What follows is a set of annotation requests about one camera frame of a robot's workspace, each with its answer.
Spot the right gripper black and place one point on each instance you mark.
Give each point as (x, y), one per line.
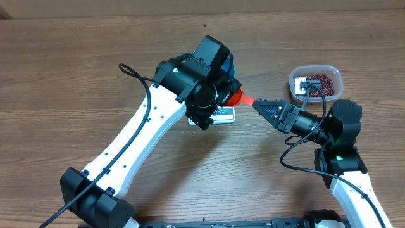
(288, 117)

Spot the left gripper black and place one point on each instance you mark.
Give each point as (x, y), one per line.
(227, 85)

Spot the orange measuring scoop blue handle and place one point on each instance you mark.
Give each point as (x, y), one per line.
(240, 98)

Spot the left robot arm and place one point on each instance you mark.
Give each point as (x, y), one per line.
(193, 85)

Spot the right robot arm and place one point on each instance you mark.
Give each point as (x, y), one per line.
(337, 159)

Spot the teal plastic bowl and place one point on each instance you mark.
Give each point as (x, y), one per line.
(212, 74)

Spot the white digital kitchen scale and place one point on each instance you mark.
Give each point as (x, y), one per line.
(224, 115)

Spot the clear plastic bean container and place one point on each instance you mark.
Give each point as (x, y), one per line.
(333, 77)

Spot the red beans in container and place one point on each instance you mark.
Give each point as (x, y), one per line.
(326, 83)

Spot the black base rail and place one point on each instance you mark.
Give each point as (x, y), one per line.
(274, 223)

